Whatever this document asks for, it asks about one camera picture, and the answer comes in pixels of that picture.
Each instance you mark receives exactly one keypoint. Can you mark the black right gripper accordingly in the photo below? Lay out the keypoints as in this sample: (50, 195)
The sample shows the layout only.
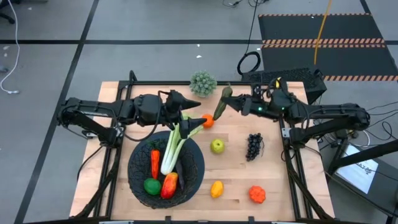
(264, 105)

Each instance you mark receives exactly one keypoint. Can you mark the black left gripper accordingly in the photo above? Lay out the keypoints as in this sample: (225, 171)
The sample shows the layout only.
(172, 109)

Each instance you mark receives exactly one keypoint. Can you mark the dark green cucumber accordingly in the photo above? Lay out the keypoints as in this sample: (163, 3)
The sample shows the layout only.
(220, 110)

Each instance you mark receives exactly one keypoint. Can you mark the orange fruit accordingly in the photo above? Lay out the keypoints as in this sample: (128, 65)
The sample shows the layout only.
(208, 121)

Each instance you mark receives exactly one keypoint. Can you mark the yellow-green apple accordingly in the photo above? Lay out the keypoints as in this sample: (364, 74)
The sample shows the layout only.
(217, 146)

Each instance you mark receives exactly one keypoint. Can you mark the black grape bunch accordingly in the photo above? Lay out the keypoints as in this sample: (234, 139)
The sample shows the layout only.
(254, 146)

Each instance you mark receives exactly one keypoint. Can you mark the green white celery stalk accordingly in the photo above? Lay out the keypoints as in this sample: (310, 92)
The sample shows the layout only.
(169, 155)

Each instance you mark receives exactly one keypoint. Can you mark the red-orange carrot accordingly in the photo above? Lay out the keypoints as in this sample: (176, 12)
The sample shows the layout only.
(155, 163)

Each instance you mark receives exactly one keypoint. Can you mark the dark purple eggplant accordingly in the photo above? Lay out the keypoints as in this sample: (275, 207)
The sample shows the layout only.
(180, 174)

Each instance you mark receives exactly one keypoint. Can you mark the red pepper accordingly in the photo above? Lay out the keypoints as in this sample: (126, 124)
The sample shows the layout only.
(169, 186)

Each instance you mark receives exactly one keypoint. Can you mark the yellow lemon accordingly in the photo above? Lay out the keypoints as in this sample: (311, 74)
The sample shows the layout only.
(217, 189)

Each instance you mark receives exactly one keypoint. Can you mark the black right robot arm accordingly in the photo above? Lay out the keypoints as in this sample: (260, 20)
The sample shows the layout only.
(326, 113)

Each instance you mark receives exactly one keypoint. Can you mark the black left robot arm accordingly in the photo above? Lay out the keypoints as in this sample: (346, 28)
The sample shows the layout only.
(93, 107)

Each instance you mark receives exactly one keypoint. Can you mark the dark brown wicker basket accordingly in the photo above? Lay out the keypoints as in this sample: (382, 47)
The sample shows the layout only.
(140, 186)

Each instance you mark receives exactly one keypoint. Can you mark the potted succulent plant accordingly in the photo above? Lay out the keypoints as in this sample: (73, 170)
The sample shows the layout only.
(203, 84)

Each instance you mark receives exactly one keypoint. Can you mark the round dark blue placemat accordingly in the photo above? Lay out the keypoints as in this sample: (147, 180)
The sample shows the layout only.
(200, 155)

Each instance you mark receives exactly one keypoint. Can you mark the yellow tag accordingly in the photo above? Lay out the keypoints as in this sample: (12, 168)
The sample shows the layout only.
(278, 83)

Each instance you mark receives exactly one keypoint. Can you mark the black mesh computer tower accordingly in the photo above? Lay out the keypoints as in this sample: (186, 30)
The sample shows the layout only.
(289, 76)

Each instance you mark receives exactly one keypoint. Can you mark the black striped floor mat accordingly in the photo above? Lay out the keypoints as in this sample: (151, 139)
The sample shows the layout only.
(342, 28)

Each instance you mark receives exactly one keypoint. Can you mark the black stand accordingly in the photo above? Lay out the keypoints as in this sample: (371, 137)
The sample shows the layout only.
(367, 155)

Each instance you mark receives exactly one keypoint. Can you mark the white paper sheet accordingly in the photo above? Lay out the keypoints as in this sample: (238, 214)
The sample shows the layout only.
(357, 174)

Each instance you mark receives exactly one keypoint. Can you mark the black chair base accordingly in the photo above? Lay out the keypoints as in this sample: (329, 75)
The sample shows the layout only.
(6, 17)

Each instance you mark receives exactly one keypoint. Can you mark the black aluminium table frame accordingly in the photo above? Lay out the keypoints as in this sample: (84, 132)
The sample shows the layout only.
(155, 83)

